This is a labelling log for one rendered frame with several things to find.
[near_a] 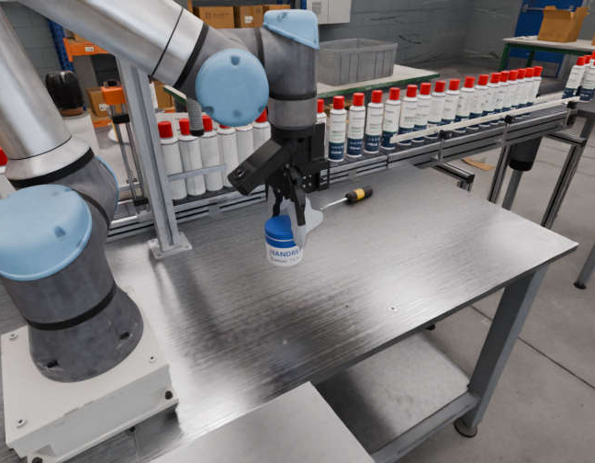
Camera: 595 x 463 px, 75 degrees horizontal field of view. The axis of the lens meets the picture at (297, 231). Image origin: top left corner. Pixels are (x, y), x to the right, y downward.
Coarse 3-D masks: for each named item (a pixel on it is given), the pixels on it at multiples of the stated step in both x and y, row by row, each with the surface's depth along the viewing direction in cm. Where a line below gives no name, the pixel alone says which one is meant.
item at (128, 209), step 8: (344, 152) 135; (344, 160) 129; (352, 160) 129; (360, 160) 129; (208, 192) 109; (216, 192) 109; (224, 192) 109; (184, 200) 105; (192, 200) 105; (120, 208) 101; (128, 208) 101; (144, 208) 101; (120, 216) 98; (128, 216) 98
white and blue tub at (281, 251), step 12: (276, 216) 72; (288, 216) 72; (264, 228) 69; (276, 228) 68; (288, 228) 68; (276, 240) 67; (288, 240) 67; (276, 252) 69; (288, 252) 69; (300, 252) 71; (276, 264) 70; (288, 264) 70
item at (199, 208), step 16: (368, 160) 130; (384, 160) 133; (336, 176) 126; (256, 192) 113; (176, 208) 102; (192, 208) 104; (224, 208) 109; (112, 224) 95; (128, 224) 98; (144, 224) 100; (112, 240) 97
